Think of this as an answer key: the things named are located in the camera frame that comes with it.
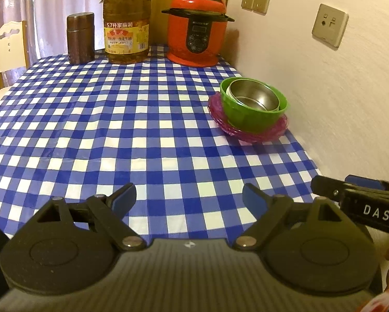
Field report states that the large cooking oil bottle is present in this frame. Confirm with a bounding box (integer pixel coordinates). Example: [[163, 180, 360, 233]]
[[103, 0, 152, 65]]

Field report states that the brown cylindrical canister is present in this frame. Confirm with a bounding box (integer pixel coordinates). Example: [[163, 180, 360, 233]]
[[67, 12, 95, 65]]

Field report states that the stainless steel bowl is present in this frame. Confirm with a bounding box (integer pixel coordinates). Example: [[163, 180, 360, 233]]
[[229, 79, 280, 111]]

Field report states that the white plastic bowl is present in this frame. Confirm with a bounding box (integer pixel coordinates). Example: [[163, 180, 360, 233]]
[[226, 79, 281, 112]]

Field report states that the pale sheer curtain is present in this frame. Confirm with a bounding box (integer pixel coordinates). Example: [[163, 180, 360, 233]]
[[0, 0, 117, 88]]

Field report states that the white wooden chair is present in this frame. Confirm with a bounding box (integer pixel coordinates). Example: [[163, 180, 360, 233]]
[[0, 20, 30, 85]]

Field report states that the green plastic bowl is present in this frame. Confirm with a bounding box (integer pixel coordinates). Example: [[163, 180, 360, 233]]
[[219, 77, 289, 134]]

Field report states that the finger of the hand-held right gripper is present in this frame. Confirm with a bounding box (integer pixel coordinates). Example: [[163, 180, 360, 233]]
[[311, 175, 345, 204], [346, 175, 386, 189]]

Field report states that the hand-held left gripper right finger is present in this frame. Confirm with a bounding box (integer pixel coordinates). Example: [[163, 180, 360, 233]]
[[235, 183, 354, 251]]

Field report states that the beige wall outlet with ports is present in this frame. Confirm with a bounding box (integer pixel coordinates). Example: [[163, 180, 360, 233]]
[[312, 3, 349, 49]]

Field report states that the blue white checked tablecloth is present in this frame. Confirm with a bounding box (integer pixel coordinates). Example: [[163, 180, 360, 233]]
[[0, 44, 323, 239]]

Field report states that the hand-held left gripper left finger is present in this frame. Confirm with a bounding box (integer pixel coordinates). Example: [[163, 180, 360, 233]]
[[32, 183, 148, 252]]

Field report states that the red electric pressure cooker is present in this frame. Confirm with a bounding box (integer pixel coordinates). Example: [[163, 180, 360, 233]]
[[161, 0, 236, 68]]

